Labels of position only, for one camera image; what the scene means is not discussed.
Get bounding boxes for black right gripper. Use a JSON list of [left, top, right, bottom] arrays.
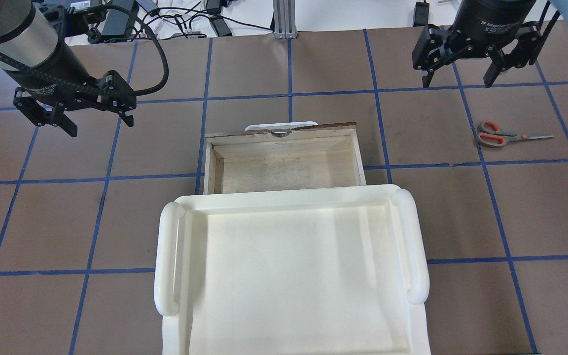
[[412, 20, 557, 88]]

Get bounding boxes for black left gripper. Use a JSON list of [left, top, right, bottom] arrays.
[[13, 71, 136, 138]]

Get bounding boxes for orange grey handled scissors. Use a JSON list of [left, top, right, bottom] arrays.
[[476, 121, 554, 148]]

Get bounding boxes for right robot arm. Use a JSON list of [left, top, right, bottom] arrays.
[[412, 0, 568, 88]]

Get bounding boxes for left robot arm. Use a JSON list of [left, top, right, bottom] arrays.
[[0, 0, 136, 137]]

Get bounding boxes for wooden drawer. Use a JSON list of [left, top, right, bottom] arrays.
[[203, 123, 366, 195]]

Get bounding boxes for black power adapter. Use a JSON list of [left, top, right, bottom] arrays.
[[101, 0, 139, 42]]

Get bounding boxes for white plastic storage box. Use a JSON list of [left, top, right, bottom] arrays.
[[153, 184, 432, 355]]

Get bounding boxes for black braided left cable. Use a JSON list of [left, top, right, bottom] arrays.
[[0, 4, 169, 97]]

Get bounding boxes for white drawer handle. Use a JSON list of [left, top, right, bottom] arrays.
[[244, 121, 318, 132]]

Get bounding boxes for aluminium frame post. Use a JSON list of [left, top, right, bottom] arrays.
[[273, 0, 298, 39]]

